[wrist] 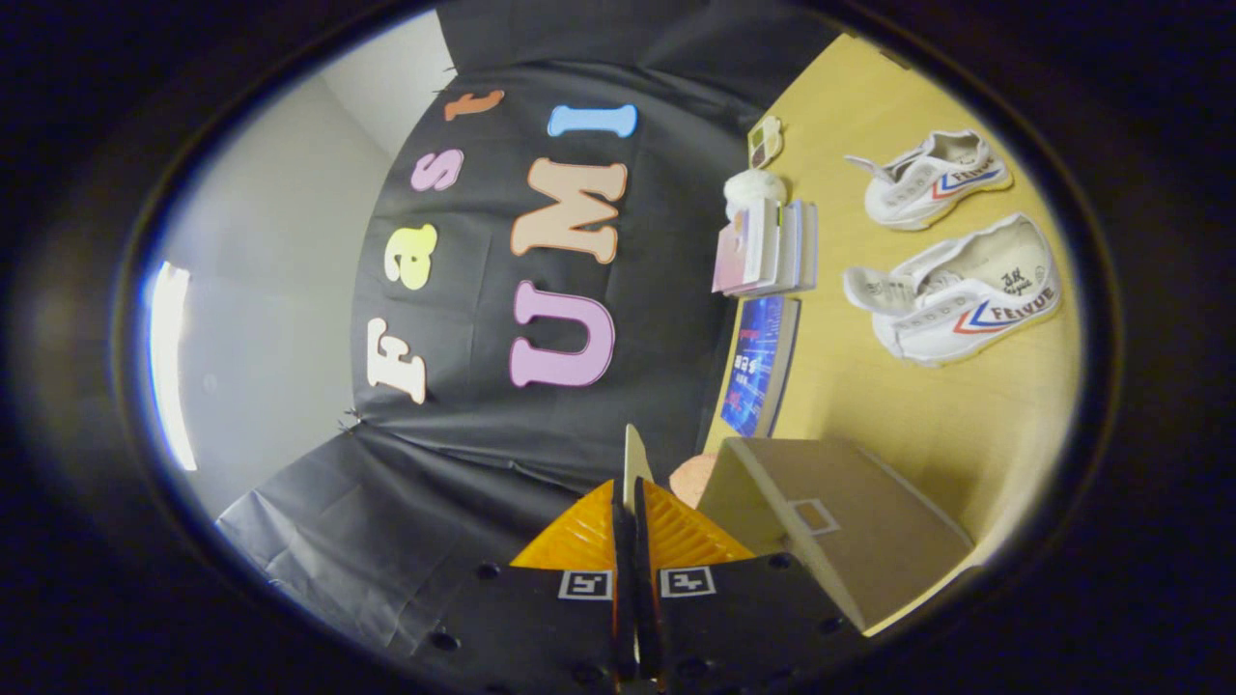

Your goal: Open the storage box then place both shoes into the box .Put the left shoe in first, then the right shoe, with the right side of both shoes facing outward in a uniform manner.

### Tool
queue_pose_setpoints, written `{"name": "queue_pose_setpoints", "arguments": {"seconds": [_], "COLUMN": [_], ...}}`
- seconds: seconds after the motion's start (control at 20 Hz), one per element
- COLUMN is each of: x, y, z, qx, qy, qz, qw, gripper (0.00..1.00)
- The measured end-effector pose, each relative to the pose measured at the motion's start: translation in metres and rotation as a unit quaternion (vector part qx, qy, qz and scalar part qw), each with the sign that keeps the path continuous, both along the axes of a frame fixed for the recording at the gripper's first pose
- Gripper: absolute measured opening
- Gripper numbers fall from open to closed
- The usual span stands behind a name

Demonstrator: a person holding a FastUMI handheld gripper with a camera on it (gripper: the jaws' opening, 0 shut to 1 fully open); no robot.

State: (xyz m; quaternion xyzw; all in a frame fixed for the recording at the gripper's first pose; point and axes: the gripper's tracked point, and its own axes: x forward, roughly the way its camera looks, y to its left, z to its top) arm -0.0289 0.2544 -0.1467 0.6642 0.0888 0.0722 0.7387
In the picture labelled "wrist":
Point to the blue cover book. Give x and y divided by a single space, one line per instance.
758 367

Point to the white canvas shoe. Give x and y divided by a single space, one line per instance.
927 183
966 309

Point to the orange textured oval sponge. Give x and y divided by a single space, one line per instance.
693 480

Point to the white fluffy ball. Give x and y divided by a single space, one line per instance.
755 188

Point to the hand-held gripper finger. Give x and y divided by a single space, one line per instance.
647 618
624 598

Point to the white compartment tray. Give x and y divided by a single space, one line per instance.
766 143

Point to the grey blue book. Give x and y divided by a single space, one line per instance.
811 246

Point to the pink cover book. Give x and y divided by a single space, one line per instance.
744 251

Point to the beige storage box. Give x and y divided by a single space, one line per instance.
850 521

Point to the white book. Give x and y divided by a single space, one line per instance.
783 246
796 246

